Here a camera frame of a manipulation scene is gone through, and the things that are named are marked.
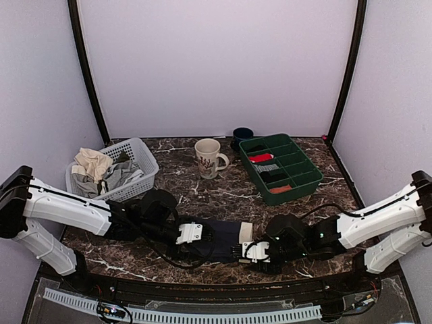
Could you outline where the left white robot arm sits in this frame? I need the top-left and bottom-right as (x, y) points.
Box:
(1, 165), (216, 294)

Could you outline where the cream cloth in basket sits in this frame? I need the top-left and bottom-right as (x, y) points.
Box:
(72, 148), (113, 182)

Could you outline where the green divided organizer tray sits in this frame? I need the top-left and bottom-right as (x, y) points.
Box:
(240, 134), (323, 206)

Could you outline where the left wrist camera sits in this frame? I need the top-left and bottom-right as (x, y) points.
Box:
(138, 190), (178, 223)

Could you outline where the black front rail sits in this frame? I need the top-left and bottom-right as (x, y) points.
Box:
(111, 279), (329, 301)

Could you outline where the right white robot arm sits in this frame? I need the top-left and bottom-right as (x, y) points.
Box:
(232, 171), (431, 293)

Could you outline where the white slotted cable duct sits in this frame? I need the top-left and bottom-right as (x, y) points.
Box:
(43, 288), (322, 323)

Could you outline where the grey patterned rolled sock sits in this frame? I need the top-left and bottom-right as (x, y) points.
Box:
(253, 163), (279, 173)

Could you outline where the black frame post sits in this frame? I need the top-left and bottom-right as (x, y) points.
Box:
(67, 0), (111, 146)
(326, 0), (367, 146)

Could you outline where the grey garment in basket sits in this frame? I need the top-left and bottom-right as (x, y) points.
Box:
(71, 160), (144, 198)

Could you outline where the white plastic laundry basket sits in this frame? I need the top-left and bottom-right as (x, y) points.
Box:
(65, 138), (159, 203)

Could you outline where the left black frame post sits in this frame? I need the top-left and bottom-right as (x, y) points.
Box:
(67, 0), (111, 146)

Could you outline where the right black frame post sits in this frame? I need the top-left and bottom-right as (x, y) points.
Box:
(326, 0), (367, 146)

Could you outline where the red rolled sock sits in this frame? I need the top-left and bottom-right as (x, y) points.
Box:
(248, 153), (274, 163)

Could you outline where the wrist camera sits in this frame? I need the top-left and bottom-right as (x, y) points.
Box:
(138, 190), (178, 223)
(265, 214), (306, 243)

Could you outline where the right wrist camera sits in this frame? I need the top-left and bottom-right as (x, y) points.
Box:
(265, 214), (306, 243)

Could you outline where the navy underwear white waistband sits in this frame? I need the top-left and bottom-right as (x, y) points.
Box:
(186, 219), (253, 263)

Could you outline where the cream floral mug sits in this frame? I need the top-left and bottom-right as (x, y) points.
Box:
(194, 138), (230, 180)

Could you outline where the orange rolled sock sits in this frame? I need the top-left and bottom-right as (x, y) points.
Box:
(269, 184), (292, 194)

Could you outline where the black rolled sock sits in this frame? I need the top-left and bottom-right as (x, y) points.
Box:
(259, 171), (288, 184)

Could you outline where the dark blue mug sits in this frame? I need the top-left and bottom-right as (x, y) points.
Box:
(230, 128), (254, 152)

